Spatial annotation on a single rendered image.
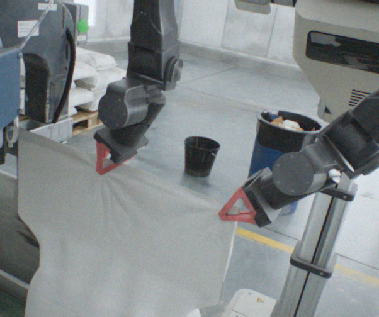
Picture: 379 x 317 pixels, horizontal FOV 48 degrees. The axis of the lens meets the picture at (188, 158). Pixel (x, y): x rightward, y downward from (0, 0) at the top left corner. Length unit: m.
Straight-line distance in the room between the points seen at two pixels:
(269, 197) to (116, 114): 0.27
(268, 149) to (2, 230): 1.85
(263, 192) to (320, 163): 0.13
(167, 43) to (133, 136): 0.17
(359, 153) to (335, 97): 0.52
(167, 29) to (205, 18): 8.70
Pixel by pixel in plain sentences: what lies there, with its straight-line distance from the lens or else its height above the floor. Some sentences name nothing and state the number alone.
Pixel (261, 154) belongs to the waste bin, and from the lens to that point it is 2.98.
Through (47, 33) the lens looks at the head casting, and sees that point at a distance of 0.97.
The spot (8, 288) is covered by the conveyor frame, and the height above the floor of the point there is 0.38.
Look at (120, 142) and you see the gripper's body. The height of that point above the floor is 1.14.
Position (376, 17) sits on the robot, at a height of 1.41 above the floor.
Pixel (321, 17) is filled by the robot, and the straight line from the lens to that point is 0.98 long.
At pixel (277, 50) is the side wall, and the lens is 8.91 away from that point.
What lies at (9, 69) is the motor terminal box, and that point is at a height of 1.28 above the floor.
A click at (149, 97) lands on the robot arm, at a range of 0.71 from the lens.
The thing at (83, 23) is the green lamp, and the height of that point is 1.29.
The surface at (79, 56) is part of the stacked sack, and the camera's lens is 4.32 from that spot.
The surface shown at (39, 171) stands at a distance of 0.95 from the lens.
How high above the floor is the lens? 1.41
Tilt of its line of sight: 22 degrees down
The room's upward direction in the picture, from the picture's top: 10 degrees clockwise
